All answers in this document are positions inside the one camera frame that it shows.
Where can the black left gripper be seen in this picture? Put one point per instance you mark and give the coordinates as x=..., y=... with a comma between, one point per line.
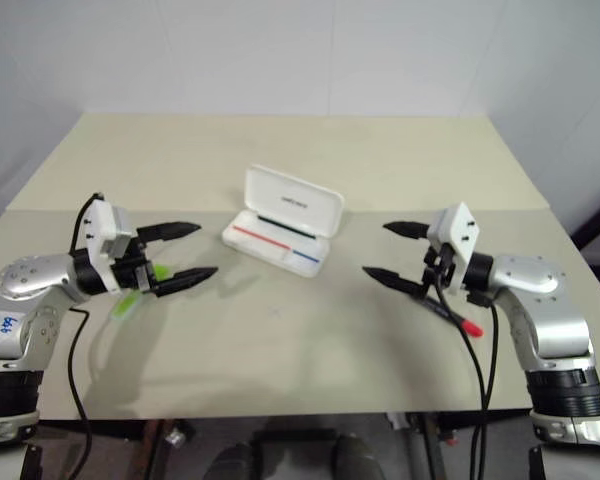
x=130, y=272

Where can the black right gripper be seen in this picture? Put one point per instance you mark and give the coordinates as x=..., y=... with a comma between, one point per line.
x=442, y=267

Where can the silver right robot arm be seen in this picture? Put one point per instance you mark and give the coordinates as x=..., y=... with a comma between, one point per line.
x=530, y=277

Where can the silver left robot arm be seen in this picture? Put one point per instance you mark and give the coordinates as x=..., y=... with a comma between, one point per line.
x=30, y=275

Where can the white open pencil case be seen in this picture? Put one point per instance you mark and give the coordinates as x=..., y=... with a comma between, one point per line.
x=280, y=200

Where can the green highlighter pen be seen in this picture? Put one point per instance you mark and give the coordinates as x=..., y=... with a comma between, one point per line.
x=125, y=306

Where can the black pen with red cap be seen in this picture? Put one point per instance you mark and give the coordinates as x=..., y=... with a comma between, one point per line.
x=472, y=328

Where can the small grey caster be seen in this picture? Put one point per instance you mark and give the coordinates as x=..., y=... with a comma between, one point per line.
x=175, y=437

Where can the grey metal table leg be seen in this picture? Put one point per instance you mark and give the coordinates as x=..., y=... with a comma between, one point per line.
x=422, y=445

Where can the black diagonal bar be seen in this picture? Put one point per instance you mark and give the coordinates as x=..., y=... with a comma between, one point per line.
x=597, y=220

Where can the dark rounded shape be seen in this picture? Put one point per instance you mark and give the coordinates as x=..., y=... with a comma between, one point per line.
x=355, y=457

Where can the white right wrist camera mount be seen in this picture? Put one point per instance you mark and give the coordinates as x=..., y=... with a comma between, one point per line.
x=455, y=225

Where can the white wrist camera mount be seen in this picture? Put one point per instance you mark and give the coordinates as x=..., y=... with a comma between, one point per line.
x=455, y=225
x=102, y=230

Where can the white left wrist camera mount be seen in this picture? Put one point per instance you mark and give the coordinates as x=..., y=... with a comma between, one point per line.
x=102, y=230

